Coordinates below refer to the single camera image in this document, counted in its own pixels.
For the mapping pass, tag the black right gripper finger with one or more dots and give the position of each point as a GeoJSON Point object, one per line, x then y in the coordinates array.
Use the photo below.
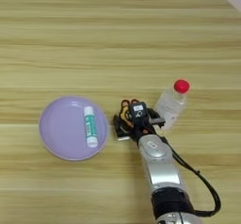
{"type": "Point", "coordinates": [157, 119]}
{"type": "Point", "coordinates": [120, 130]}

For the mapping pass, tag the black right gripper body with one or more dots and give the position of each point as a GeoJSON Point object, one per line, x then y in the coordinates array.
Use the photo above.
{"type": "Point", "coordinates": [142, 127]}

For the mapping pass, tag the clear bottle red cap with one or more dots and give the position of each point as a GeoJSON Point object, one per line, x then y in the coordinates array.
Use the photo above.
{"type": "Point", "coordinates": [171, 105]}

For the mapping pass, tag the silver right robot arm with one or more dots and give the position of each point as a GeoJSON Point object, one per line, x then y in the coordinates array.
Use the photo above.
{"type": "Point", "coordinates": [163, 168]}

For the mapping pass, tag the black box white label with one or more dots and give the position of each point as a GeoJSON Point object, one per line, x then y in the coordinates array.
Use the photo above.
{"type": "Point", "coordinates": [138, 110]}

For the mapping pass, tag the green white glue stick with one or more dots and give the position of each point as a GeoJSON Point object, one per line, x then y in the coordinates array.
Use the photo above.
{"type": "Point", "coordinates": [90, 127]}

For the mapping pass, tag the purple round plate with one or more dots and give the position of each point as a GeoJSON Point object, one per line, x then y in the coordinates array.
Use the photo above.
{"type": "Point", "coordinates": [62, 130]}

